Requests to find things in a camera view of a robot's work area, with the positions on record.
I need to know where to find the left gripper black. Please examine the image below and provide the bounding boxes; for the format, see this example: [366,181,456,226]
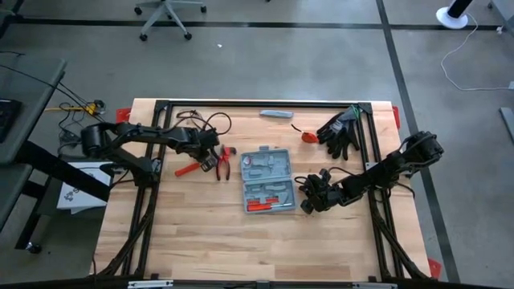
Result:
[188,127,221,173]

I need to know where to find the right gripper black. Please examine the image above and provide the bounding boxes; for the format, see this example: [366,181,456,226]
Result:
[299,168,346,215]

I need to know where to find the red black handled tool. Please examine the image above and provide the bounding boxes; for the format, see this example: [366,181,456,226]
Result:
[215,154,231,181]

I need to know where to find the red black small tool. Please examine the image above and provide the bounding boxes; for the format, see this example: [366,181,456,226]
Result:
[221,144,239,161]

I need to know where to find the red handled screwdriver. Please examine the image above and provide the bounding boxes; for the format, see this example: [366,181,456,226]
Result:
[247,202,293,213]
[174,159,210,178]

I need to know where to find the grey plastic tool case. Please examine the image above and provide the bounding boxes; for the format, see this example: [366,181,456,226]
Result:
[239,144,299,215]

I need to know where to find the black safety glasses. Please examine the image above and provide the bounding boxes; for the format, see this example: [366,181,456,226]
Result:
[175,108,207,132]

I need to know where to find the black grey work glove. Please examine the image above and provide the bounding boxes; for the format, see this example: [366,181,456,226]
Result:
[316,110,354,157]
[331,104,362,161]

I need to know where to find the grey utility knife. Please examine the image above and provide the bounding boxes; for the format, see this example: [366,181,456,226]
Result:
[258,108,295,120]

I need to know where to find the white printed paper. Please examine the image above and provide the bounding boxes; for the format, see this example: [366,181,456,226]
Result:
[55,161,112,215]

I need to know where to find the black power adapter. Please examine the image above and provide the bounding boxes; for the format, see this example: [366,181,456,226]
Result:
[59,130,83,146]

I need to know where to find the black desk legs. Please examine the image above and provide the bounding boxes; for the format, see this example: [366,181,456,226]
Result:
[14,140,112,254]

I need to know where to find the grey office chair base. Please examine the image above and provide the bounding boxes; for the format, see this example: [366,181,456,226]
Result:
[133,0,208,42]

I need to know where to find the grey desk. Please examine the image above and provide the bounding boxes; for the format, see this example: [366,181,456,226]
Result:
[0,51,68,232]

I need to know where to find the grey floor plate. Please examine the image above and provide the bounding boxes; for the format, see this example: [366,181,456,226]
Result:
[499,105,514,142]

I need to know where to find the white round floor stand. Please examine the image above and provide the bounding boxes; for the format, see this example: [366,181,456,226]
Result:
[435,0,479,31]

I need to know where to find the black bundled base cables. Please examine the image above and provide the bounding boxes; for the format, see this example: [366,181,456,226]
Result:
[96,186,160,278]
[367,188,433,281]

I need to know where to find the silver metal bracket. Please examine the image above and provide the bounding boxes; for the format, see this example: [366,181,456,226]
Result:
[127,279,174,289]
[352,281,399,289]

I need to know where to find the yellow power plug cable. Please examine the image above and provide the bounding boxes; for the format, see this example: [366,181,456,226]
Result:
[43,101,100,116]

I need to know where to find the white floor cable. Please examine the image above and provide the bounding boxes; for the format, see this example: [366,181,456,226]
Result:
[439,14,514,92]

